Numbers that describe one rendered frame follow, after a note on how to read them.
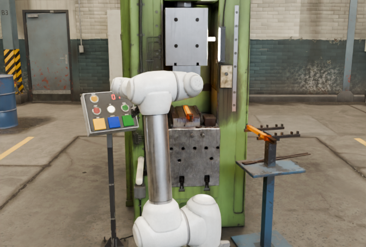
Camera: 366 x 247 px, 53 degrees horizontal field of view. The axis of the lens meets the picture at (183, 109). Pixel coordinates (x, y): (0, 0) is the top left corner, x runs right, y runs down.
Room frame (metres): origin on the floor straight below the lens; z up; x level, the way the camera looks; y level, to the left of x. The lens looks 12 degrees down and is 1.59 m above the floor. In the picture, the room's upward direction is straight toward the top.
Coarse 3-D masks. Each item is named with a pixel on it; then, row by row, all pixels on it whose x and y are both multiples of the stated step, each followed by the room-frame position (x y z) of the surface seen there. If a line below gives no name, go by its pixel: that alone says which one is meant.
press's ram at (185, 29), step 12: (168, 12) 2.60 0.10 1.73; (180, 12) 2.61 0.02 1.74; (192, 12) 2.62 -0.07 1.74; (204, 12) 2.62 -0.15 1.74; (168, 24) 2.60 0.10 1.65; (180, 24) 2.61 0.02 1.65; (192, 24) 2.62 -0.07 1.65; (204, 24) 2.62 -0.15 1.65; (168, 36) 2.60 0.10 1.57; (180, 36) 2.61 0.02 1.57; (192, 36) 2.62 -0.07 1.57; (204, 36) 2.62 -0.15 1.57; (168, 48) 2.60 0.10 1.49; (180, 48) 2.61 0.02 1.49; (192, 48) 2.62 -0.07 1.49; (204, 48) 2.62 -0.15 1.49; (168, 60) 2.60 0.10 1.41; (180, 60) 2.61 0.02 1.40; (192, 60) 2.62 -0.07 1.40; (204, 60) 2.63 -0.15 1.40
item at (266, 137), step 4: (248, 128) 2.53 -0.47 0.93; (252, 128) 2.47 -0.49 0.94; (256, 132) 2.40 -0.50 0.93; (260, 132) 2.36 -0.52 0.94; (264, 136) 2.26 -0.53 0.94; (268, 136) 2.25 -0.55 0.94; (264, 140) 2.26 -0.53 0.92; (268, 140) 2.24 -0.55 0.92; (272, 140) 2.18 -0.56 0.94; (276, 140) 2.18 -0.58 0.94
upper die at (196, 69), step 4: (172, 68) 2.64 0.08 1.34; (176, 68) 2.61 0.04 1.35; (180, 68) 2.61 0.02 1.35; (184, 68) 2.61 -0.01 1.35; (188, 68) 2.62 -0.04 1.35; (192, 68) 2.62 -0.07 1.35; (196, 68) 2.62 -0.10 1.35; (188, 72) 2.62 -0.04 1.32; (192, 72) 2.62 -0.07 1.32; (196, 72) 2.62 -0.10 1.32
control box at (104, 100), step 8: (88, 96) 2.40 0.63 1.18; (96, 96) 2.42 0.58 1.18; (104, 96) 2.45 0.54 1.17; (112, 96) 2.47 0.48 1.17; (88, 104) 2.37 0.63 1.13; (96, 104) 2.39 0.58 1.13; (104, 104) 2.41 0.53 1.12; (112, 104) 2.44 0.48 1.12; (120, 104) 2.47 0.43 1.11; (128, 104) 2.49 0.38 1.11; (88, 112) 2.34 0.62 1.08; (104, 112) 2.38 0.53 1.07; (112, 112) 2.41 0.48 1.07; (120, 112) 2.43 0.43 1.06; (128, 112) 2.46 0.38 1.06; (88, 120) 2.31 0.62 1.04; (120, 120) 2.40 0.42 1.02; (136, 120) 2.45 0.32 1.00; (88, 128) 2.30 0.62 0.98; (112, 128) 2.35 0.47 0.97; (120, 128) 2.37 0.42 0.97; (128, 128) 2.40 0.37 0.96; (136, 128) 2.45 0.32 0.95; (88, 136) 2.33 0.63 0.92
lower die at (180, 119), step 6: (174, 108) 2.99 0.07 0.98; (180, 108) 2.94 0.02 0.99; (192, 108) 2.93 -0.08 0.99; (174, 114) 2.75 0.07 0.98; (180, 114) 2.71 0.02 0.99; (186, 114) 2.66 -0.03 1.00; (198, 114) 2.70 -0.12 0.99; (174, 120) 2.61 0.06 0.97; (180, 120) 2.61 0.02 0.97; (186, 120) 2.61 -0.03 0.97; (192, 120) 2.62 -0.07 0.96; (198, 120) 2.62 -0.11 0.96; (174, 126) 2.61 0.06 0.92; (180, 126) 2.61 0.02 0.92; (186, 126) 2.62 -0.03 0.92
